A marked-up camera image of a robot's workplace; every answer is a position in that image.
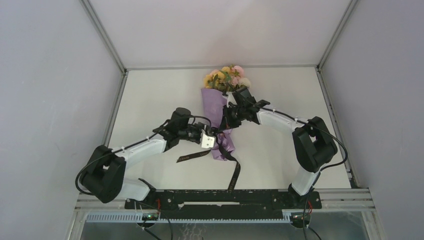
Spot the purple pink wrapping paper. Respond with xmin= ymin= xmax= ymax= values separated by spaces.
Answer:
xmin=201 ymin=88 xmax=236 ymax=161

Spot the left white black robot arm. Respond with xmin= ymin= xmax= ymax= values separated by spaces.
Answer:
xmin=74 ymin=107 xmax=216 ymax=209

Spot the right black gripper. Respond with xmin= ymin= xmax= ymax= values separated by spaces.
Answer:
xmin=219 ymin=104 xmax=246 ymax=131

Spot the left green circuit board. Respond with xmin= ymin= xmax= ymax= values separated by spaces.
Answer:
xmin=141 ymin=213 xmax=159 ymax=222

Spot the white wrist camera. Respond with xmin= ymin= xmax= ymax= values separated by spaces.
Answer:
xmin=226 ymin=91 xmax=237 ymax=107
xmin=200 ymin=132 xmax=216 ymax=149

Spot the black ribbon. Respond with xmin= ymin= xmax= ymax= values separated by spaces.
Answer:
xmin=176 ymin=123 xmax=241 ymax=193

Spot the right circuit board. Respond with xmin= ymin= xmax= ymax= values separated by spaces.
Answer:
xmin=290 ymin=213 xmax=311 ymax=222

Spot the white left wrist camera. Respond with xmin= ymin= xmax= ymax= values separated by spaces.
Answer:
xmin=200 ymin=132 xmax=216 ymax=149

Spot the yellow fake flower stem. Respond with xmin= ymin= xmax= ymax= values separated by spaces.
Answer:
xmin=203 ymin=66 xmax=232 ymax=93

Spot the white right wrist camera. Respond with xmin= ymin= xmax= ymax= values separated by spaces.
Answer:
xmin=226 ymin=91 xmax=237 ymax=107

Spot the white fake flower stem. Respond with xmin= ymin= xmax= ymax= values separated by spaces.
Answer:
xmin=238 ymin=77 xmax=251 ymax=88

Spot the pink bud fake flower stem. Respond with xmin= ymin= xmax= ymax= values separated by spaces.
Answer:
xmin=229 ymin=65 xmax=245 ymax=86

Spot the white slotted cable duct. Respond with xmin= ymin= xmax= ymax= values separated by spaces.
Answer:
xmin=86 ymin=212 xmax=292 ymax=224

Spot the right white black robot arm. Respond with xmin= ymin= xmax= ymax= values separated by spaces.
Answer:
xmin=219 ymin=87 xmax=348 ymax=208

